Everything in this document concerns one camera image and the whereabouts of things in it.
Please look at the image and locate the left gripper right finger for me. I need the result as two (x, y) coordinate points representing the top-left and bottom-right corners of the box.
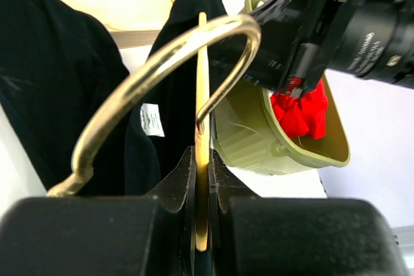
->
(209, 151), (408, 275)

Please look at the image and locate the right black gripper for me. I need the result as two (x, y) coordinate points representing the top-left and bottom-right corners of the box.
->
(241, 0), (355, 97)

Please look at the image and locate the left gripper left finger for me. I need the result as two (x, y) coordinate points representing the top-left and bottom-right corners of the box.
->
(1, 147), (195, 275)

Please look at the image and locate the yellow hanger of black shirt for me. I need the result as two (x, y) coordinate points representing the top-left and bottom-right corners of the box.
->
(47, 12), (261, 251)

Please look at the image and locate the black t shirt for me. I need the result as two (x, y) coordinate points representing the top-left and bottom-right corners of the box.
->
(0, 0), (246, 198)

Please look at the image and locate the green plastic basket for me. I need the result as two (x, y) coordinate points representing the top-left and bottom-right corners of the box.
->
(212, 0), (352, 176)

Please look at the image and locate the aluminium mounting rail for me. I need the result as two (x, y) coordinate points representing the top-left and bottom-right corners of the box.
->
(393, 225), (413, 259)

